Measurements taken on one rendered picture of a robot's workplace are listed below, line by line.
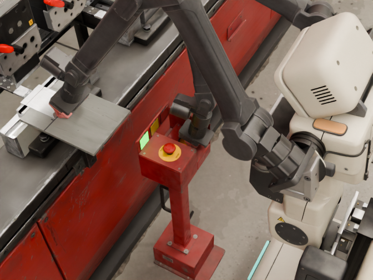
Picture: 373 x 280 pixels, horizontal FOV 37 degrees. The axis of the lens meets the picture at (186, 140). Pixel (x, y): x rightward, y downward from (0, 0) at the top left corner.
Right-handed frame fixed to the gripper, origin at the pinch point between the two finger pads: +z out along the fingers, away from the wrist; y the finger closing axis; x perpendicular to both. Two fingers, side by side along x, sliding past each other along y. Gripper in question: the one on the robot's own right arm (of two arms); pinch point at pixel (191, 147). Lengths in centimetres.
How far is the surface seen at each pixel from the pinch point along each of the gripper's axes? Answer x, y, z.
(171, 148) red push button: 10.1, 4.0, -8.6
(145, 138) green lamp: 10.3, 12.9, -7.0
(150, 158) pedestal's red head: 14.2, 8.7, -4.4
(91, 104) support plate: 19.2, 27.9, -22.6
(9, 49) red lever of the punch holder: 34, 43, -48
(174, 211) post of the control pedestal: 6.1, -2.4, 33.7
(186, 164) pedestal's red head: 11.4, -2.5, -6.9
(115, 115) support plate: 19.7, 19.7, -24.4
